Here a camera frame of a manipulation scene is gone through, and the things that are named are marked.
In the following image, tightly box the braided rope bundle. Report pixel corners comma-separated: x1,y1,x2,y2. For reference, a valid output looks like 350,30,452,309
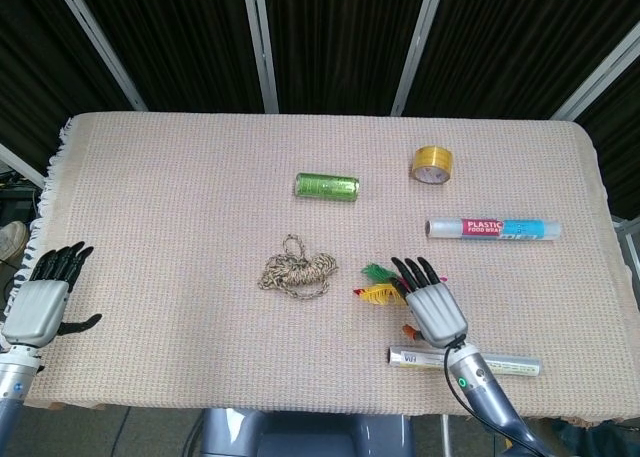
257,233,339,300

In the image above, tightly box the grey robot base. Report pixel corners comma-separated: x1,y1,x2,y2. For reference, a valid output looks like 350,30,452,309
199,407,416,457

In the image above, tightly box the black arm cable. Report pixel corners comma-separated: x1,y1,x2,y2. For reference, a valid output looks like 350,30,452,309
442,333,549,457

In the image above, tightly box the silver foil roll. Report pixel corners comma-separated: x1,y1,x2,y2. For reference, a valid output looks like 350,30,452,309
387,345,544,378

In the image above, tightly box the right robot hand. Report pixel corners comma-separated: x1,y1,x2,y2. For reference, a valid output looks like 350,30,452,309
390,256,469,350

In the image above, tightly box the plastic food wrap roll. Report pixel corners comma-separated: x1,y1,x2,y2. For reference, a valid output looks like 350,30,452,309
424,217,562,242

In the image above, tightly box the yellow tape roll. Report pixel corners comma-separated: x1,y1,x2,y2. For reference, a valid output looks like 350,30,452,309
411,145,454,185

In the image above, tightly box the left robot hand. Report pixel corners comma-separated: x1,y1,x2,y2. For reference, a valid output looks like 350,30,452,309
0,241,104,349

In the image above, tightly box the white shoe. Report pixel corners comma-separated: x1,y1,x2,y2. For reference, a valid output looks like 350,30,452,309
0,220,30,261

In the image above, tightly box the beige woven tablecloth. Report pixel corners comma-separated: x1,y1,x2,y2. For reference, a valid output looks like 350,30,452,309
9,111,640,427

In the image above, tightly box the green drink can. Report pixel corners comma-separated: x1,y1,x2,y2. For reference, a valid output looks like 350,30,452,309
293,172,361,203

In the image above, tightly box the colourful feather toy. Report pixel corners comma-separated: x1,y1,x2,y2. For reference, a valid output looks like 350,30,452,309
352,262,449,340

